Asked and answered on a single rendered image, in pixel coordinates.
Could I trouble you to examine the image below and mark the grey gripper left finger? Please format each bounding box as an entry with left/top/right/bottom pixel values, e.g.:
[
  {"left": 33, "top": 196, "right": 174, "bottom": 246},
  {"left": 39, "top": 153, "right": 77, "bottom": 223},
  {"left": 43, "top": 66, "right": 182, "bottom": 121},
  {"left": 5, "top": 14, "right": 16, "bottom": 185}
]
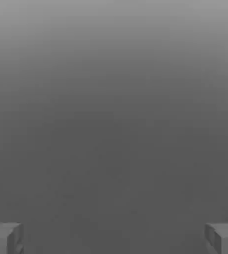
[{"left": 0, "top": 222, "right": 25, "bottom": 254}]

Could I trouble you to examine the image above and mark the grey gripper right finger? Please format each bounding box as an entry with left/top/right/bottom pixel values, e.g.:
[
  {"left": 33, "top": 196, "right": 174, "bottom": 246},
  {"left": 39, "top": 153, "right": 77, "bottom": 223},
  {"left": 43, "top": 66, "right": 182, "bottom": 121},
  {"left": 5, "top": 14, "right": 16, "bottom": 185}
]
[{"left": 204, "top": 222, "right": 228, "bottom": 254}]

